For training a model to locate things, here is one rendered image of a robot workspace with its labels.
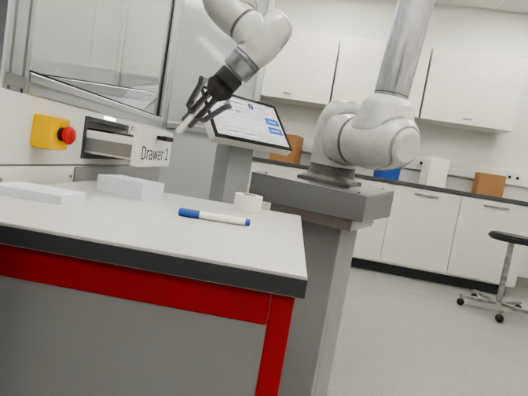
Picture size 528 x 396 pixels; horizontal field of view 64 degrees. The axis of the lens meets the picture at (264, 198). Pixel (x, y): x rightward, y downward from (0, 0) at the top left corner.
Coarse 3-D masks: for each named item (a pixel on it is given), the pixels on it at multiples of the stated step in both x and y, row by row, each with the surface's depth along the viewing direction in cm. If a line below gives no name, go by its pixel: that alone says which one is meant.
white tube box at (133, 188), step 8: (104, 176) 96; (112, 176) 100; (120, 176) 104; (128, 176) 104; (104, 184) 96; (112, 184) 95; (120, 184) 95; (128, 184) 94; (136, 184) 93; (144, 184) 93; (152, 184) 96; (160, 184) 99; (112, 192) 96; (120, 192) 95; (128, 192) 94; (136, 192) 93; (144, 192) 94; (152, 192) 97; (160, 192) 100
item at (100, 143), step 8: (88, 136) 114; (96, 136) 113; (104, 136) 113; (112, 136) 113; (120, 136) 113; (88, 144) 113; (96, 144) 113; (104, 144) 113; (112, 144) 113; (120, 144) 113; (128, 144) 113; (88, 152) 114; (96, 152) 114; (104, 152) 113; (112, 152) 113; (120, 152) 113; (128, 152) 113
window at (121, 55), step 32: (64, 0) 97; (96, 0) 110; (128, 0) 128; (160, 0) 154; (64, 32) 99; (96, 32) 113; (128, 32) 132; (160, 32) 159; (32, 64) 89; (64, 64) 101; (96, 64) 116; (128, 64) 136; (160, 64) 165; (128, 96) 140
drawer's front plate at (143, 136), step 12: (144, 132) 113; (156, 132) 123; (168, 132) 134; (144, 144) 115; (156, 144) 125; (168, 144) 136; (132, 156) 111; (144, 156) 116; (156, 156) 127; (168, 156) 138
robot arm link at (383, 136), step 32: (416, 0) 117; (416, 32) 118; (384, 64) 122; (416, 64) 121; (384, 96) 119; (352, 128) 126; (384, 128) 115; (416, 128) 116; (352, 160) 128; (384, 160) 117
